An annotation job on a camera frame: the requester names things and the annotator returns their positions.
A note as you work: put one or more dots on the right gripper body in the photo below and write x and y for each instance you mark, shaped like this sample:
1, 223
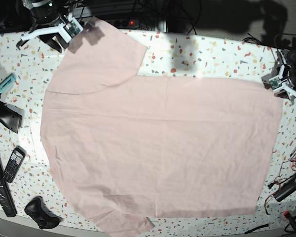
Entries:
48, 13

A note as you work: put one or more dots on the pink T-shirt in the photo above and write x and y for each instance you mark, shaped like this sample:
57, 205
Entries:
124, 148

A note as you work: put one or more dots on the light blue highlighter marker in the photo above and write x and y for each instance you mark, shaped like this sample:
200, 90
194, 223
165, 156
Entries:
6, 83

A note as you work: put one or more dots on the power strip with red light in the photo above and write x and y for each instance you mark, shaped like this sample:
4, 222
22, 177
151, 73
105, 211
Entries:
125, 24

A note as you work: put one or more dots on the black handheld device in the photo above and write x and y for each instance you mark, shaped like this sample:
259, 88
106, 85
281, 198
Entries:
11, 116

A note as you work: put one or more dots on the black cylindrical device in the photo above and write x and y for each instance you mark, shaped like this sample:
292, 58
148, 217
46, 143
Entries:
287, 189

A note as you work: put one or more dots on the black remote control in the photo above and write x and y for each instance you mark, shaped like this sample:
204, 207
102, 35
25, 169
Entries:
17, 156

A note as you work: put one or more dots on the red black clamp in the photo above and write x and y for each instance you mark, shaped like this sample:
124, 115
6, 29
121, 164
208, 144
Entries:
291, 220

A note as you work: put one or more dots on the long black bar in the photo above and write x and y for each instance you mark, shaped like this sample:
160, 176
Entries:
6, 200

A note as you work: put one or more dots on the black game controller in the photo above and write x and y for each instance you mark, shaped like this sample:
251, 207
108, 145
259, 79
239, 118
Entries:
39, 212

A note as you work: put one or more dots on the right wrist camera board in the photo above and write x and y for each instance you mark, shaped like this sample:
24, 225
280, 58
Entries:
73, 28

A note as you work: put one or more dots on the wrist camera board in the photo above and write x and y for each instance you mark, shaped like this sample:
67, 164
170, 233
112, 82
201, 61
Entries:
275, 82
73, 28

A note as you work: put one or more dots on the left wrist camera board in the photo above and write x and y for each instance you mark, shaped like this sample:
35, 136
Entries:
275, 82

